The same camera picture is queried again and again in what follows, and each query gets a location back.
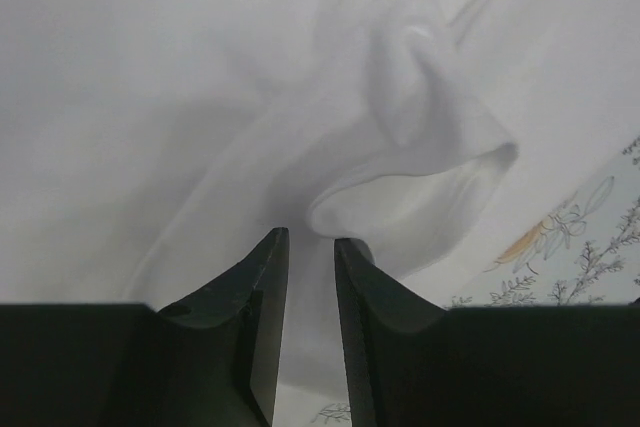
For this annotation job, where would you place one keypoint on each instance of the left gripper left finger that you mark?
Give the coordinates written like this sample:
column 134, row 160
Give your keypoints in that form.
column 210, row 358

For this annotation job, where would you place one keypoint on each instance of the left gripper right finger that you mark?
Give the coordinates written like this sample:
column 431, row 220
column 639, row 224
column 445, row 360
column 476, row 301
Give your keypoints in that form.
column 411, row 363

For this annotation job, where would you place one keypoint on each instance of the white t shirt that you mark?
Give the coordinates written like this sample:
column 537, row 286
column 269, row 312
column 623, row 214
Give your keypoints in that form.
column 146, row 145

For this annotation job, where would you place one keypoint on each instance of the floral table mat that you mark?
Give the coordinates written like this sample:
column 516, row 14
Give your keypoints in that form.
column 583, row 253

